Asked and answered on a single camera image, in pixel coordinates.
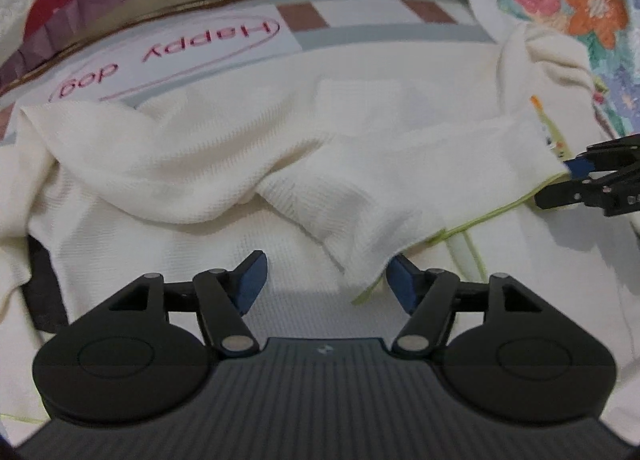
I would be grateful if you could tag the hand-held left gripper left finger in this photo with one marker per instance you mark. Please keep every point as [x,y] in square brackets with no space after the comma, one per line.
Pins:
[250,280]

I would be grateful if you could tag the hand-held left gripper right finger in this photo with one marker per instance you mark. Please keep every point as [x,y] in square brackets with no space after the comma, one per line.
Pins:
[402,280]

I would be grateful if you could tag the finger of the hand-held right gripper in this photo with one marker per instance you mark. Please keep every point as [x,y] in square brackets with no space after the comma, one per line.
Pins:
[615,152]
[560,196]

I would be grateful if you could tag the cream waffle-knit garment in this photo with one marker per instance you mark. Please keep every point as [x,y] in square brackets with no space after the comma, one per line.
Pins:
[200,165]

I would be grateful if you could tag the floral print cloth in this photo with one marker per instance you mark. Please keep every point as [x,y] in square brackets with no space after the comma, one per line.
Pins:
[590,5]

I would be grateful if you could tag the checked dog print rug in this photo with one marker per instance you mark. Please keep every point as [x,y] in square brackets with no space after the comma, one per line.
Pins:
[350,15]

